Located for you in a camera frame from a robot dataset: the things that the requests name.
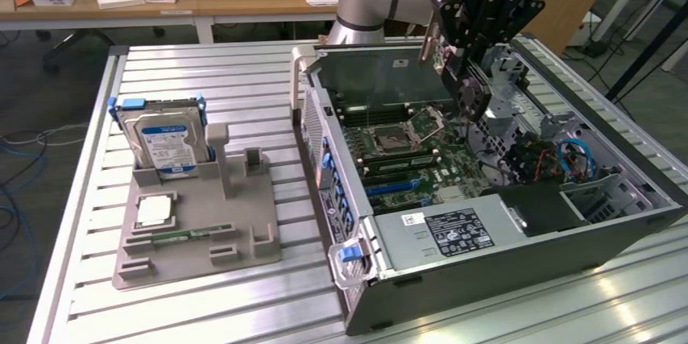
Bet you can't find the silver metal drive cage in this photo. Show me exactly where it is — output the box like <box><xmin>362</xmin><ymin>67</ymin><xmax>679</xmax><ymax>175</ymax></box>
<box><xmin>467</xmin><ymin>76</ymin><xmax>535</xmax><ymax>160</ymax></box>

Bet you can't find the black office chair base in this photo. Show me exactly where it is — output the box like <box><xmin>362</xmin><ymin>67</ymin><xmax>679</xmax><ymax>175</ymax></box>
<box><xmin>41</xmin><ymin>29</ymin><xmax>118</xmax><ymax>75</ymax></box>

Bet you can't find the green motherboard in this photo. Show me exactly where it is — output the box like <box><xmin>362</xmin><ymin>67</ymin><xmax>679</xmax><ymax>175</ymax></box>
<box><xmin>331</xmin><ymin>89</ymin><xmax>494</xmax><ymax>216</ymax></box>

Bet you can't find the black and red wire bundle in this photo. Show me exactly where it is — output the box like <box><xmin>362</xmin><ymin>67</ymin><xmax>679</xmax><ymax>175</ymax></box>
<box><xmin>509</xmin><ymin>140</ymin><xmax>566</xmax><ymax>184</ymax></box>

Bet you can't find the hard disk in blue caddy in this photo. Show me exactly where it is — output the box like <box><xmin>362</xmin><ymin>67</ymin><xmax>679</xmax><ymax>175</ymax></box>
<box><xmin>107</xmin><ymin>93</ymin><xmax>210</xmax><ymax>180</ymax></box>

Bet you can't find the silver disk bay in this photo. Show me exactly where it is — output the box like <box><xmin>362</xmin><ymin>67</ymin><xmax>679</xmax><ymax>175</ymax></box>
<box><xmin>558</xmin><ymin>172</ymin><xmax>661</xmax><ymax>226</ymax></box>

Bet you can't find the open dark grey PC case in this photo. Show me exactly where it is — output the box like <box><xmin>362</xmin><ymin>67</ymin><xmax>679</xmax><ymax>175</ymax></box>
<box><xmin>290</xmin><ymin>33</ymin><xmax>688</xmax><ymax>337</ymax></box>

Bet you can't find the green expansion card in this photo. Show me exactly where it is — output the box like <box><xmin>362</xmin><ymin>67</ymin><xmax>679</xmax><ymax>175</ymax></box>
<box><xmin>419</xmin><ymin>23</ymin><xmax>494</xmax><ymax>122</ymax></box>

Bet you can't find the white floor cable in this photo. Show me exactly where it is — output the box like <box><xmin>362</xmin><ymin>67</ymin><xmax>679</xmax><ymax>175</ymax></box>
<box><xmin>0</xmin><ymin>122</ymin><xmax>87</xmax><ymax>147</ymax></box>

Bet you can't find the black plastic shroud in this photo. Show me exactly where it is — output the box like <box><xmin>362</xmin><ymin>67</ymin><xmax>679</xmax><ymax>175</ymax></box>
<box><xmin>497</xmin><ymin>182</ymin><xmax>591</xmax><ymax>238</ymax></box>

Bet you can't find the blue expansion slot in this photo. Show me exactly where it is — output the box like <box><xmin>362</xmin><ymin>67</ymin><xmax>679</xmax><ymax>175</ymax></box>
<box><xmin>365</xmin><ymin>180</ymin><xmax>426</xmax><ymax>197</ymax></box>

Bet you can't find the grey plastic parts rack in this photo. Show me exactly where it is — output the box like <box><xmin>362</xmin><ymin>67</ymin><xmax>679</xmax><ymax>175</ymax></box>
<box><xmin>111</xmin><ymin>122</ymin><xmax>285</xmax><ymax>292</ymax></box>

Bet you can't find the open metal socket cover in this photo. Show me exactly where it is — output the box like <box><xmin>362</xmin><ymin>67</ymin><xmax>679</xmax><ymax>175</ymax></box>
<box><xmin>406</xmin><ymin>104</ymin><xmax>451</xmax><ymax>139</ymax></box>

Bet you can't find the CPU socket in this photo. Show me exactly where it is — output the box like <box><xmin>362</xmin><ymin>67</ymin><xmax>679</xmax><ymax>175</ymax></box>
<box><xmin>370</xmin><ymin>122</ymin><xmax>419</xmax><ymax>158</ymax></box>

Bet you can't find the black slanted stand pole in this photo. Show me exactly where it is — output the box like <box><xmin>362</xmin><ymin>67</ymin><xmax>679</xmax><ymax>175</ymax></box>
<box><xmin>605</xmin><ymin>0</ymin><xmax>688</xmax><ymax>103</ymax></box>

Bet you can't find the silver CPU chip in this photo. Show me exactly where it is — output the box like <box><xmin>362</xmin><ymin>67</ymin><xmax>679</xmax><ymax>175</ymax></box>
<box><xmin>135</xmin><ymin>197</ymin><xmax>175</xmax><ymax>226</ymax></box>

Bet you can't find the green RAM stick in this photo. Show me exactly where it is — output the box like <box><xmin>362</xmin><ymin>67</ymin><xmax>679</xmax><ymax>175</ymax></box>
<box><xmin>153</xmin><ymin>226</ymin><xmax>234</xmax><ymax>245</ymax></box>

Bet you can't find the grey power supply with label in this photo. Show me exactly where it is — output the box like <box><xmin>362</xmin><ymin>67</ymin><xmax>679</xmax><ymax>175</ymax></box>
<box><xmin>374</xmin><ymin>194</ymin><xmax>531</xmax><ymax>272</ymax></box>

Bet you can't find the white table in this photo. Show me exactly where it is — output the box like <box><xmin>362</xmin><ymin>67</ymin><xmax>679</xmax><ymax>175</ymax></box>
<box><xmin>591</xmin><ymin>0</ymin><xmax>688</xmax><ymax>73</ymax></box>

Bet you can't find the white box with red dot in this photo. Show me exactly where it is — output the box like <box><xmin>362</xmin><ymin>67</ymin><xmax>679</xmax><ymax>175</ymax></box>
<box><xmin>570</xmin><ymin>11</ymin><xmax>607</xmax><ymax>49</ymax></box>

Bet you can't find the installed dark RAM stick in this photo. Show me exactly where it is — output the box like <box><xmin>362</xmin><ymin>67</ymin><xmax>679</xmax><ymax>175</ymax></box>
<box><xmin>365</xmin><ymin>153</ymin><xmax>438</xmax><ymax>174</ymax></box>

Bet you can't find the blue floor cable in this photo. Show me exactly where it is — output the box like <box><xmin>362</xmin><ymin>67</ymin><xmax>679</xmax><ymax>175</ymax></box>
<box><xmin>0</xmin><ymin>134</ymin><xmax>51</xmax><ymax>300</ymax></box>

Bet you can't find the blue wire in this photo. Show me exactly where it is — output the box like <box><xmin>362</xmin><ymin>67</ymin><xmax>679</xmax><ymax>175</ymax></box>
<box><xmin>557</xmin><ymin>138</ymin><xmax>597</xmax><ymax>180</ymax></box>

